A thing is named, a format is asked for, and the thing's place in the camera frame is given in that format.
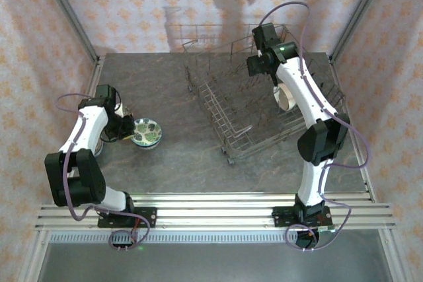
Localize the green leaf pattern bowl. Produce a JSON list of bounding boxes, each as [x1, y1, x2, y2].
[[131, 117, 163, 151]]

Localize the brown lattice pattern bowl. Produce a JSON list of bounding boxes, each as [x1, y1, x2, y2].
[[93, 139, 106, 158]]

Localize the grey wire dish rack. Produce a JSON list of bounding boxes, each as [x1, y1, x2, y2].
[[182, 23, 346, 165]]

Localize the black connector block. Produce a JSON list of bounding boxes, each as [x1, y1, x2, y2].
[[110, 242, 138, 252]]

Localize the grey metal lower panel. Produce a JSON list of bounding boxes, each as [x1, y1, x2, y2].
[[36, 242, 394, 282]]

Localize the aluminium table side rail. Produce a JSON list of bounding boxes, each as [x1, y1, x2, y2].
[[328, 53, 378, 204], [52, 55, 106, 204]]

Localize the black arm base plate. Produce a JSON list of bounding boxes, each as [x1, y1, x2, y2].
[[271, 205, 333, 229], [97, 207, 157, 229]]

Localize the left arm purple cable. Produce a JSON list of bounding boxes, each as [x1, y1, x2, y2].
[[55, 92, 151, 253]]

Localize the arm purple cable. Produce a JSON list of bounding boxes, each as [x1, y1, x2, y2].
[[259, 1, 371, 252], [55, 92, 151, 253]]

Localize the aluminium frame post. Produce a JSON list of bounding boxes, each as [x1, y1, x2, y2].
[[328, 0, 394, 63], [34, 0, 102, 63]]

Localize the aluminium rail base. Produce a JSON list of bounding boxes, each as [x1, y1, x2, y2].
[[34, 192, 397, 232]]

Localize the slotted grey cable duct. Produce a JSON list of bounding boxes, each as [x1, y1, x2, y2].
[[49, 232, 298, 244]]

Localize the aluminium frame leg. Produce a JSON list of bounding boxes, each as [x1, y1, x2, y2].
[[379, 229, 408, 282], [16, 230, 50, 282]]

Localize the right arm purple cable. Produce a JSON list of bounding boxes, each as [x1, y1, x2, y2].
[[259, 1, 371, 252]]

